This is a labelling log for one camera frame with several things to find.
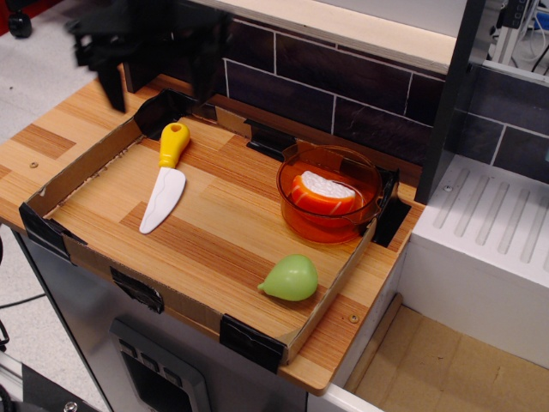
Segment grey toy oven front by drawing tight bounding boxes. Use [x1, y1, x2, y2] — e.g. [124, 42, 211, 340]
[17, 235, 308, 411]

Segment orange transparent plastic pot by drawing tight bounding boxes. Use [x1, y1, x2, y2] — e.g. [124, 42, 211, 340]
[276, 142, 383, 244]

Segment white toy sink drainboard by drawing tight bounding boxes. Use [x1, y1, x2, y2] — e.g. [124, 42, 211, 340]
[398, 156, 548, 367]

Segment green toy pear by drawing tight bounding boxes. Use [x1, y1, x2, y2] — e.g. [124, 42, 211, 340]
[257, 254, 318, 301]

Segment yellow white toy knife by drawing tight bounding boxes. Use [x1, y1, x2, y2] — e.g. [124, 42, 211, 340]
[139, 123, 190, 234]

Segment black vertical post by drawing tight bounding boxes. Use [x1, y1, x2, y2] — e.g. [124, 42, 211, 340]
[415, 1, 486, 204]

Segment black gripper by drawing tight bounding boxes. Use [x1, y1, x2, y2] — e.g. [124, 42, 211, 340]
[66, 1, 232, 113]

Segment orange white toy sushi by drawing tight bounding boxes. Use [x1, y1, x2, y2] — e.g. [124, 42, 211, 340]
[290, 171, 356, 215]

